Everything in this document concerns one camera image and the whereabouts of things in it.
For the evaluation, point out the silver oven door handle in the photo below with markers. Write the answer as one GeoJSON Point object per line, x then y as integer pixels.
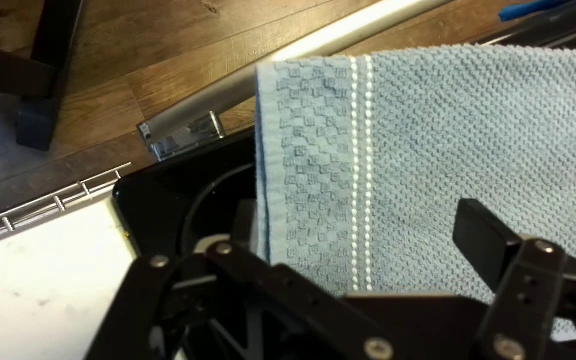
{"type": "Point", "coordinates": [306, 94]}

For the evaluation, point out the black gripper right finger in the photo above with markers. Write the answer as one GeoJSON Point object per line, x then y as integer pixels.
{"type": "Point", "coordinates": [532, 314]}

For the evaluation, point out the light blue towel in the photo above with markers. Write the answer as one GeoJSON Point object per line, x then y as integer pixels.
{"type": "Point", "coordinates": [448, 123]}

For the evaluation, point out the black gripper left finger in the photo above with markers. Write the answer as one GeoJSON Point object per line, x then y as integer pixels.
{"type": "Point", "coordinates": [228, 305]}

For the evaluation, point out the black glass-top stove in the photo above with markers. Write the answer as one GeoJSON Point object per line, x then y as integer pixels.
{"type": "Point", "coordinates": [167, 208]}

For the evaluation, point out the bright blue towel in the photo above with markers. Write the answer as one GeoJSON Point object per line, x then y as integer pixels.
{"type": "Point", "coordinates": [530, 6]}

